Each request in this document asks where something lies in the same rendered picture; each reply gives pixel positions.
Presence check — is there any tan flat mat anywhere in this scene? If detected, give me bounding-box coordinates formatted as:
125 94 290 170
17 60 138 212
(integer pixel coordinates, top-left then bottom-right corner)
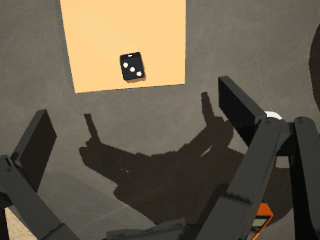
60 0 186 93

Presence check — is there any orange digital multimeter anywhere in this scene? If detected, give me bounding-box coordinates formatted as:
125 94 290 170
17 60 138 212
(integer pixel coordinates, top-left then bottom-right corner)
247 203 273 240

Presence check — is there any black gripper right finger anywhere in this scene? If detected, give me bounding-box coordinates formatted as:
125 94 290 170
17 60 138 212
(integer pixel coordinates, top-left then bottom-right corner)
195 76 320 240

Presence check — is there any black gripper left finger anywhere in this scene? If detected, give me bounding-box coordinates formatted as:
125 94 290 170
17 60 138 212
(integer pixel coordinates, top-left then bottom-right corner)
0 109 80 240

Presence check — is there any black die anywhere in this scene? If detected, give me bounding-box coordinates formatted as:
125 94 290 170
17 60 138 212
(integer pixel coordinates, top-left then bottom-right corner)
120 52 145 81

